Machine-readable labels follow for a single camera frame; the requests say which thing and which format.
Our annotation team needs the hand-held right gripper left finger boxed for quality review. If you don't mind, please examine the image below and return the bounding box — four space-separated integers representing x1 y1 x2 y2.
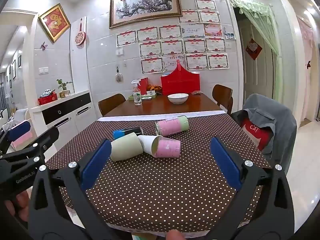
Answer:
27 139 133 240

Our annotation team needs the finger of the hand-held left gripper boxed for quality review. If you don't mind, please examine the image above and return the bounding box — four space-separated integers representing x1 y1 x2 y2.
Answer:
0 126 60 167
0 120 32 155

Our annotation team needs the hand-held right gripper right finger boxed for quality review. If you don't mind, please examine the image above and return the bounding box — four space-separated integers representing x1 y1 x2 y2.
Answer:
204 137 295 240

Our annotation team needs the green paper cup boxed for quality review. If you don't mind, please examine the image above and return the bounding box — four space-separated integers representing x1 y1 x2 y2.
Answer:
110 132 144 162

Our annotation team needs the white paper cup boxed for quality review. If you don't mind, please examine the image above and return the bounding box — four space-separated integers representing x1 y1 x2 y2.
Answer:
137 135 160 155

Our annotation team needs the pink paper cup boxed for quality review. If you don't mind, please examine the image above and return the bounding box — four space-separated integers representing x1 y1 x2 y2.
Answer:
152 135 181 158

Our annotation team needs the person's left hand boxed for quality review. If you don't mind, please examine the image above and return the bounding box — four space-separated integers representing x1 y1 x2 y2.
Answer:
4 189 32 222

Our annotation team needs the white and black sideboard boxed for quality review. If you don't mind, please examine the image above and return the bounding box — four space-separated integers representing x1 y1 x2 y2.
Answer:
30 90 97 143

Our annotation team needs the red gift box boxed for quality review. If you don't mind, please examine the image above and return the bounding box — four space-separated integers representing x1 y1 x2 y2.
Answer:
37 88 58 106

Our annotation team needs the small potted plant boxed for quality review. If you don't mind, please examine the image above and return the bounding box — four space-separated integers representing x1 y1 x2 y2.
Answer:
56 79 73 98

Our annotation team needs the wooden chair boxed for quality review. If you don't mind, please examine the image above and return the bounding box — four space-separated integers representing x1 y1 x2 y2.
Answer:
98 93 126 117
212 84 234 116

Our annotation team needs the pink green tin can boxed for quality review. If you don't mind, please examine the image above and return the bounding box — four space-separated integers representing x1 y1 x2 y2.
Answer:
154 115 189 137

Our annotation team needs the brown polka dot tablecloth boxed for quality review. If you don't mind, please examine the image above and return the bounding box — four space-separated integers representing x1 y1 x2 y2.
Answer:
46 112 272 233

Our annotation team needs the grey jacket on chair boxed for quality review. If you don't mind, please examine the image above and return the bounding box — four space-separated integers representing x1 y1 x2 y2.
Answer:
231 93 298 178

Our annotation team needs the white bowl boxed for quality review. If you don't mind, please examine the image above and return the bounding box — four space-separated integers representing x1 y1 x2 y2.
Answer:
167 93 189 105

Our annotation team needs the clear spray bottle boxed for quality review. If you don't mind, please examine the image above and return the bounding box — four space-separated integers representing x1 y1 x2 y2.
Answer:
131 79 143 106

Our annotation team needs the wooden dining table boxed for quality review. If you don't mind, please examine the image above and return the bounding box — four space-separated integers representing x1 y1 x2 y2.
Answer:
103 92 225 118

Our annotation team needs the green flat box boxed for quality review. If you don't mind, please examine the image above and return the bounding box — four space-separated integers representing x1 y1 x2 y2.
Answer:
128 91 157 101

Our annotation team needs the white door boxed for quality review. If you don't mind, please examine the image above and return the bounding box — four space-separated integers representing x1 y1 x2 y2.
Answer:
237 17 274 103

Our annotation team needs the red felt bag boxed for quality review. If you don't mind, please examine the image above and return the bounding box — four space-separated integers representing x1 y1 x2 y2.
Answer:
160 63 201 96

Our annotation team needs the small red box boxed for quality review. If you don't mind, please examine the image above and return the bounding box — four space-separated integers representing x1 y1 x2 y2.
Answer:
137 78 149 96

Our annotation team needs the framed red gold picture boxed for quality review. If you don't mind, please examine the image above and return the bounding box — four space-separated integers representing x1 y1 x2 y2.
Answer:
38 3 71 43

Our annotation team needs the red diamond door decoration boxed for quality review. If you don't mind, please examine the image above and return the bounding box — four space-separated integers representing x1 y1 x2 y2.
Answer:
245 38 263 61

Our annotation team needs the pink curtain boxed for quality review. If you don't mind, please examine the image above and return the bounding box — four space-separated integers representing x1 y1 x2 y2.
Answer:
296 16 316 121

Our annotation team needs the green door curtain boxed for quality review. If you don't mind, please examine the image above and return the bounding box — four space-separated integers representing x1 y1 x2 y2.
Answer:
228 0 279 56

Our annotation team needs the framed blossom painting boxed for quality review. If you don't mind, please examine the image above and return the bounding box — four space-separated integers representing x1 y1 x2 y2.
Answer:
109 0 183 29

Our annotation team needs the round red wall ornament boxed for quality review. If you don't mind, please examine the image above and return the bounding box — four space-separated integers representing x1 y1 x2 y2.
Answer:
75 22 87 47

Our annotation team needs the group of wall certificates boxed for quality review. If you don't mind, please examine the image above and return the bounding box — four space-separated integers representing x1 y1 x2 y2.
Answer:
115 0 229 74

